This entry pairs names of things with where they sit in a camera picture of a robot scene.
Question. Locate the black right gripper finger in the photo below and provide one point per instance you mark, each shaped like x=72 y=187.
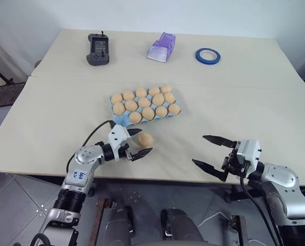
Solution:
x=221 y=141
x=213 y=170

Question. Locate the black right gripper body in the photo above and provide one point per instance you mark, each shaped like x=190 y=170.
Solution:
x=231 y=162

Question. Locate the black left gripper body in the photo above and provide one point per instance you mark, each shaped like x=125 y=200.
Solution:
x=122 y=152

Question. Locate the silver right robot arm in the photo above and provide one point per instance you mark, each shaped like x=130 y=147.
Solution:
x=283 y=179

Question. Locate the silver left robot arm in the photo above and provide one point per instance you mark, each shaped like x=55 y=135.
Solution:
x=84 y=164

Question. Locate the tan egg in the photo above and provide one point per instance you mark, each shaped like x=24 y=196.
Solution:
x=158 y=99
x=148 y=113
x=131 y=105
x=141 y=92
x=116 y=98
x=166 y=89
x=119 y=108
x=128 y=94
x=135 y=118
x=154 y=90
x=145 y=139
x=174 y=109
x=161 y=112
x=143 y=102
x=169 y=97

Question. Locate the blue egg carton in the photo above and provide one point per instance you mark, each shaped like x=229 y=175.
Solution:
x=121 y=120

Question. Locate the rusty metal bar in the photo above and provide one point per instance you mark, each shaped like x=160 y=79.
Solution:
x=238 y=230
x=97 y=220

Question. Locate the dark rounded shape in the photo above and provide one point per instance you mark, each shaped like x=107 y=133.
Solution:
x=121 y=225
x=180 y=228

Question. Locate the blue tape roll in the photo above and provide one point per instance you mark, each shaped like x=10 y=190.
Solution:
x=201 y=59

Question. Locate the purple tape dispenser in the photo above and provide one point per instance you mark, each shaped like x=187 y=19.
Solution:
x=160 y=48

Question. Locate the black handheld remote controller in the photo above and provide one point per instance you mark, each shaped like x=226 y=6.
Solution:
x=98 y=48

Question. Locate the black metal mesh platform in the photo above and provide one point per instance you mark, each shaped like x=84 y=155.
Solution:
x=3 y=94

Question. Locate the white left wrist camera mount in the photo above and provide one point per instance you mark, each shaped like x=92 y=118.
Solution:
x=116 y=138

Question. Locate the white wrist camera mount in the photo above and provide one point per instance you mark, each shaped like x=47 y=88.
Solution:
x=249 y=151
x=116 y=138

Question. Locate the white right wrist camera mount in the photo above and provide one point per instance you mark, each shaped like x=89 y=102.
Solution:
x=249 y=151

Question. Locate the black table frame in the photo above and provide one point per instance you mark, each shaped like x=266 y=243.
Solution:
x=235 y=193

